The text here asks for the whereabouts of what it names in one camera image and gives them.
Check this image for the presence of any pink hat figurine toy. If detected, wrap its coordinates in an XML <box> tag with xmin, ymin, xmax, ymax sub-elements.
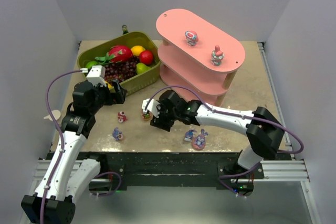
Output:
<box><xmin>211</xmin><ymin>45</ymin><xmax>224</xmax><ymax>66</ymax></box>

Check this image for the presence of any pink oval figurine toy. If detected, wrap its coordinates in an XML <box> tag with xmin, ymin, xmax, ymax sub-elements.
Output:
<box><xmin>185</xmin><ymin>30</ymin><xmax>199</xmax><ymax>46</ymax></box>

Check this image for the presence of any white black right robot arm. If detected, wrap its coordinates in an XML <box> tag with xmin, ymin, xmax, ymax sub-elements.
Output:
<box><xmin>142</xmin><ymin>90</ymin><xmax>284</xmax><ymax>170</ymax></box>

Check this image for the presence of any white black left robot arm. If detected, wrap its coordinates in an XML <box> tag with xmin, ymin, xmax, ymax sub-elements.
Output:
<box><xmin>21</xmin><ymin>79</ymin><xmax>127</xmax><ymax>223</ymax></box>

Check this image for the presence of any pink three-tier shelf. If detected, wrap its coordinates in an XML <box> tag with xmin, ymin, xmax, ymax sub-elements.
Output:
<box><xmin>156</xmin><ymin>9</ymin><xmax>246</xmax><ymax>106</ymax></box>

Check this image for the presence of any yellow lemon toy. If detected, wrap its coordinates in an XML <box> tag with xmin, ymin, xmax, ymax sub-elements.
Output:
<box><xmin>106</xmin><ymin>82</ymin><xmax>112</xmax><ymax>89</ymax></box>

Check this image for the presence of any olive green plastic basket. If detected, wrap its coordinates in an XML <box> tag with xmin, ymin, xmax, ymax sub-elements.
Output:
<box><xmin>77</xmin><ymin>31</ymin><xmax>161</xmax><ymax>94</ymax></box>

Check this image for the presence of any purple grape bunch toy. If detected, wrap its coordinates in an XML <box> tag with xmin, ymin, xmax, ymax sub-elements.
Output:
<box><xmin>104</xmin><ymin>56</ymin><xmax>140</xmax><ymax>83</ymax></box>

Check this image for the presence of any red white figurine toy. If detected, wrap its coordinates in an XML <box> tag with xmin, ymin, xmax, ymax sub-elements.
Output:
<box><xmin>117</xmin><ymin>111</ymin><xmax>128</xmax><ymax>123</ymax></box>

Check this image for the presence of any pink egg strawberry toy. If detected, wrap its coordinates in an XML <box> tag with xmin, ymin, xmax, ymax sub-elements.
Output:
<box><xmin>141</xmin><ymin>111</ymin><xmax>152</xmax><ymax>121</ymax></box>

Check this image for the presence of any blue purple bunny toy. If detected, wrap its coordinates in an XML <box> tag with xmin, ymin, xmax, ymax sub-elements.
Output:
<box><xmin>184</xmin><ymin>129</ymin><xmax>197</xmax><ymax>142</ymax></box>

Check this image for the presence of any green pear toy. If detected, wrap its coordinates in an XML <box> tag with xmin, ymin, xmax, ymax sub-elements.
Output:
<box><xmin>136</xmin><ymin>62</ymin><xmax>151</xmax><ymax>74</ymax></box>

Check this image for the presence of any green lime toy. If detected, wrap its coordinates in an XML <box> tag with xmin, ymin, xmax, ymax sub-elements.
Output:
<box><xmin>85</xmin><ymin>61</ymin><xmax>99</xmax><ymax>69</ymax></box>

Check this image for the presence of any red dragon fruit toy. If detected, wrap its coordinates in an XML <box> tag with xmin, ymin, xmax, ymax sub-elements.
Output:
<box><xmin>95</xmin><ymin>45</ymin><xmax>133</xmax><ymax>65</ymax></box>

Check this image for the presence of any purple elephant figurine toy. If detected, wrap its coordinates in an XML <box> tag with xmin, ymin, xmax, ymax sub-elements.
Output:
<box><xmin>112</xmin><ymin>127</ymin><xmax>124</xmax><ymax>141</ymax></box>

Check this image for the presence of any purple bunny pink disc toy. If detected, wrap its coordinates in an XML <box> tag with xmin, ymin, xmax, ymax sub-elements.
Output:
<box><xmin>191</xmin><ymin>129</ymin><xmax>208</xmax><ymax>151</ymax></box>

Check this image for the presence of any red apple toy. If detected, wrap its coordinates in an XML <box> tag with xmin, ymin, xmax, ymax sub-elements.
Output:
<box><xmin>139</xmin><ymin>50</ymin><xmax>154</xmax><ymax>66</ymax></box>

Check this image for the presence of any orange fruit toy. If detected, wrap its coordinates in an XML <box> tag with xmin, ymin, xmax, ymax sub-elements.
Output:
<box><xmin>131</xmin><ymin>45</ymin><xmax>145</xmax><ymax>57</ymax></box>

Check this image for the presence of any green soap pump bottle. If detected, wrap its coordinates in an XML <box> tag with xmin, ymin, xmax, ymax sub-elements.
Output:
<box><xmin>44</xmin><ymin>110</ymin><xmax>61</xmax><ymax>122</ymax></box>

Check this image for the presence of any green glass bottle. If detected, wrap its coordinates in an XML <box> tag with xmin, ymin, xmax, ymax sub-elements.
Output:
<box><xmin>122</xmin><ymin>25</ymin><xmax>129</xmax><ymax>35</ymax></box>

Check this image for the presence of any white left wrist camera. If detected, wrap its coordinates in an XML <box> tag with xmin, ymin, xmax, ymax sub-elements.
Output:
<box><xmin>80</xmin><ymin>65</ymin><xmax>107</xmax><ymax>87</ymax></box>

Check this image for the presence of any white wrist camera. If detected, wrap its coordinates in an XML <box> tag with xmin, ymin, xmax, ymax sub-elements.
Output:
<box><xmin>80</xmin><ymin>65</ymin><xmax>107</xmax><ymax>87</ymax></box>
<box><xmin>141</xmin><ymin>99</ymin><xmax>161</xmax><ymax>118</ymax></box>

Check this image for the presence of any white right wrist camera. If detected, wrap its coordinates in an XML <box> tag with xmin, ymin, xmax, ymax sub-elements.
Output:
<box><xmin>141</xmin><ymin>99</ymin><xmax>161</xmax><ymax>118</ymax></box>

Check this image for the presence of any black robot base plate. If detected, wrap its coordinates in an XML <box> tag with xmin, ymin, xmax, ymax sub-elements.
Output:
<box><xmin>70</xmin><ymin>151</ymin><xmax>265</xmax><ymax>192</ymax></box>

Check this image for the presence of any aluminium frame rail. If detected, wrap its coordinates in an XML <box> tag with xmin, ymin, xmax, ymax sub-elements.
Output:
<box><xmin>258</xmin><ymin>40</ymin><xmax>322</xmax><ymax>224</ymax></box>

